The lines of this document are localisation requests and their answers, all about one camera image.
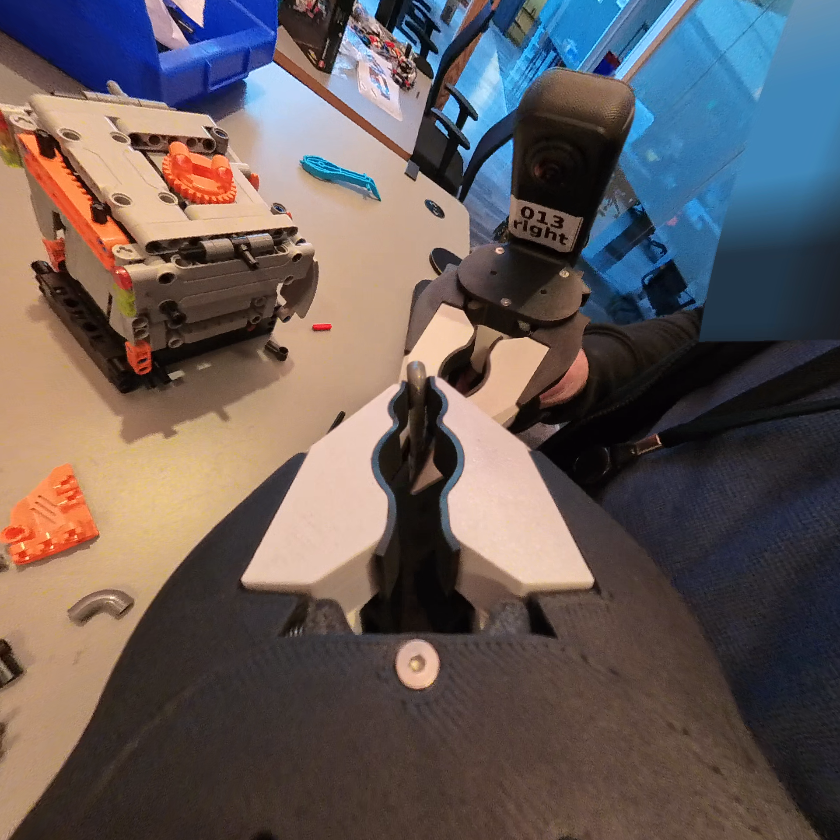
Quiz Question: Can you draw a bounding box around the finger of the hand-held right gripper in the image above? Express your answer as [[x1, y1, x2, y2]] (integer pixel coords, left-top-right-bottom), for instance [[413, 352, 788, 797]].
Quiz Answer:
[[401, 315, 484, 395], [460, 329, 559, 427]]

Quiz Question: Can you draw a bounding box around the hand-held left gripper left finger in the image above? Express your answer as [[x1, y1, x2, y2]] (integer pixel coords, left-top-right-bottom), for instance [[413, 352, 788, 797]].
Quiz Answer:
[[241, 381, 418, 634]]

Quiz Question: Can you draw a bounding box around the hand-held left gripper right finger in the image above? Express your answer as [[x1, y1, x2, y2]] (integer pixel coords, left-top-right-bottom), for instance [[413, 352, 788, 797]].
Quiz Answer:
[[420, 381, 594, 634]]

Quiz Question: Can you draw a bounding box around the dark grey elbow connector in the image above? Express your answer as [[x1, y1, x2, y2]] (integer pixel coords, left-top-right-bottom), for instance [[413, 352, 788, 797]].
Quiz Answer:
[[405, 364, 434, 421]]

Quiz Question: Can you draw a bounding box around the dark grey axle pin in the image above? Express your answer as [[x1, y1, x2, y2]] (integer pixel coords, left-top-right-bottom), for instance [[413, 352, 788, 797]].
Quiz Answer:
[[405, 414, 434, 493]]

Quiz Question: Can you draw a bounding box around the grey elbow connector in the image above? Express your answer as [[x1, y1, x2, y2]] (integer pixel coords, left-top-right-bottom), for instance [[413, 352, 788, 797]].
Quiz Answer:
[[69, 588, 135, 624]]

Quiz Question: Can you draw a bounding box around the person's right forearm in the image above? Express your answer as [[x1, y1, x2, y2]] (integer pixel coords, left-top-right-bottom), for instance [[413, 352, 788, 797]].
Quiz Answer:
[[578, 309, 710, 410]]

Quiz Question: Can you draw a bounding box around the person's right hand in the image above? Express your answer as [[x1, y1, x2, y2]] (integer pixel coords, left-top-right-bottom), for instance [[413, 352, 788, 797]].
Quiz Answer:
[[536, 352, 594, 410]]

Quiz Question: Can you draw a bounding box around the window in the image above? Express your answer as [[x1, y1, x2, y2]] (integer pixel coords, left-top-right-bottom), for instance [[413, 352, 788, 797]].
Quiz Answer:
[[499, 0, 788, 309]]

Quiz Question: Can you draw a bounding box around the black office chair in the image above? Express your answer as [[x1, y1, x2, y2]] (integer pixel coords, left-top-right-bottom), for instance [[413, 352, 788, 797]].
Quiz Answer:
[[407, 0, 519, 198]]

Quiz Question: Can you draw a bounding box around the teal plastic tool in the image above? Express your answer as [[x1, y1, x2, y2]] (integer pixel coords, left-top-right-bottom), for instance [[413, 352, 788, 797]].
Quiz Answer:
[[300, 155, 382, 202]]

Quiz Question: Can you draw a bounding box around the orange panel piece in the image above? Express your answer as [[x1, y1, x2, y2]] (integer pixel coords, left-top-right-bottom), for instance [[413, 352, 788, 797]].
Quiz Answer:
[[0, 466, 99, 568]]

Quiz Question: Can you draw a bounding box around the grey white toy robot model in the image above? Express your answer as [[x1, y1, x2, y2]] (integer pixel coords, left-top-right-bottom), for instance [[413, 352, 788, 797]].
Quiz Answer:
[[0, 82, 320, 392]]

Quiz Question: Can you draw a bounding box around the blue storage bin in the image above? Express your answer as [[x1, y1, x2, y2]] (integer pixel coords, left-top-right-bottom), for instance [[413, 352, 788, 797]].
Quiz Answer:
[[0, 0, 279, 109]]

